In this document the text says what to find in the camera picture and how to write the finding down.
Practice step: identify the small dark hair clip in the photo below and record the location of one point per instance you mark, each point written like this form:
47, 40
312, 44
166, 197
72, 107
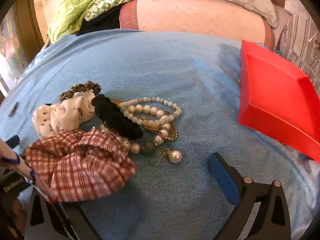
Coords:
13, 110

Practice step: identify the stained glass door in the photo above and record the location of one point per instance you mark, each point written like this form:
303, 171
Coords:
21, 40

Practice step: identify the leopard print scrunchie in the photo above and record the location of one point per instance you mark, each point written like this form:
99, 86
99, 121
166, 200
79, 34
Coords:
80, 87

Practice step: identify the pearl drop earring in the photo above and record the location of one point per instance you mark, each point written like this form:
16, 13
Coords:
174, 157

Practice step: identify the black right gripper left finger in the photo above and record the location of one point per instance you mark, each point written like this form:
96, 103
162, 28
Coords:
56, 221

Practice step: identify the blue blanket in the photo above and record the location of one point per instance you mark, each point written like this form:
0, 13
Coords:
200, 74

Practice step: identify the white floral scrunchie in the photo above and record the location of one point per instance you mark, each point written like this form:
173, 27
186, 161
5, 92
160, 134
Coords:
68, 115

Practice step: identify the red tray box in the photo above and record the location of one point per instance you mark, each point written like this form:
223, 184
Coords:
278, 100

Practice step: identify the red plaid scrunchie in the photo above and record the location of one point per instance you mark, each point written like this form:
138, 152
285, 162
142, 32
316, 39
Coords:
79, 166

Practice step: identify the large pearl bracelet green bead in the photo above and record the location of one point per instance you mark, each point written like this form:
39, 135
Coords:
126, 121

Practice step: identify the striped floral cushion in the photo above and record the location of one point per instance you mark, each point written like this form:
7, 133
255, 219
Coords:
299, 44

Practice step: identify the pink mattress bolster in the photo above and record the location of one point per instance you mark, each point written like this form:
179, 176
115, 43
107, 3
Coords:
210, 17

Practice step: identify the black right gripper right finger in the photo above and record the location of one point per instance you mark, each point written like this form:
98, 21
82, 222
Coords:
272, 220

